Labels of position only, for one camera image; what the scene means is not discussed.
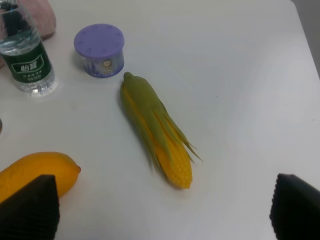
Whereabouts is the pink cloth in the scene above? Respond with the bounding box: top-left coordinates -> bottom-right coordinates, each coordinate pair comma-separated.
0,0 -> 57,56

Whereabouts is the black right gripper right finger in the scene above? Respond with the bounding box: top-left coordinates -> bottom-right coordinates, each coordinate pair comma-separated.
269,173 -> 320,240

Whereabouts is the green label water bottle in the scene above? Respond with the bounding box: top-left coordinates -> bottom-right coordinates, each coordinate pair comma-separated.
0,0 -> 55,94

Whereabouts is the purple lidded round container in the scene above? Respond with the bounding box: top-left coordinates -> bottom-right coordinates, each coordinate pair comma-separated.
73,23 -> 125,78

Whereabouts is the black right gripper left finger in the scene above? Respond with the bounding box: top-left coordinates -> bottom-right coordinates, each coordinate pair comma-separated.
0,175 -> 60,240

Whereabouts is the yellow toy mango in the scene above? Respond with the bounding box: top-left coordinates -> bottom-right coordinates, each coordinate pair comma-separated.
0,152 -> 81,202

